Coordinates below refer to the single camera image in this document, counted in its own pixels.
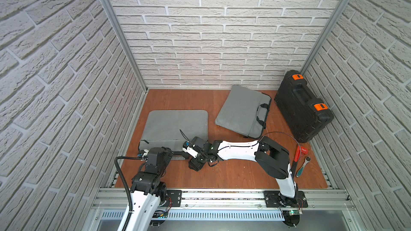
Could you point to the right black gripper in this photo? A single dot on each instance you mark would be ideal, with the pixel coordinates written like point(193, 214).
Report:
point(194, 164)

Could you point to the grey laptop bag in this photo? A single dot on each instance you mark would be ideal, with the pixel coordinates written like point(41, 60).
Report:
point(245, 112)
point(172, 128)

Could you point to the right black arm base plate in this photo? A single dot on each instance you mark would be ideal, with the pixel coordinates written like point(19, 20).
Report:
point(274, 198)

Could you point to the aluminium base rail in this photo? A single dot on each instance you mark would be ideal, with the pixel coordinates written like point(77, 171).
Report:
point(253, 199)

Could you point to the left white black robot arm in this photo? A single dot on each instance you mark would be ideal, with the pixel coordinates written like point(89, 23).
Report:
point(147, 191)

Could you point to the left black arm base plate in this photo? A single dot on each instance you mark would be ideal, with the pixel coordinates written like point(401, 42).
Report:
point(174, 197)

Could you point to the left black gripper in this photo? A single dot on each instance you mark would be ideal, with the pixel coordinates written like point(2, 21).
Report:
point(167, 153)

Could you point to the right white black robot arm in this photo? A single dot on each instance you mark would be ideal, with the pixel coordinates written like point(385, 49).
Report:
point(271, 156)

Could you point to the black tool case orange latches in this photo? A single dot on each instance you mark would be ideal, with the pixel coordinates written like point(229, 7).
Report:
point(305, 114)

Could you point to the red black pipe wrench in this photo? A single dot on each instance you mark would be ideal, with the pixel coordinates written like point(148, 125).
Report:
point(299, 152)

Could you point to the green handled ratchet wrench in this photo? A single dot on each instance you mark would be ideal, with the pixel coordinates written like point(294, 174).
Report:
point(301, 170)

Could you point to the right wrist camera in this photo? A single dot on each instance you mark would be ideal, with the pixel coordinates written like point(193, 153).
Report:
point(190, 150)

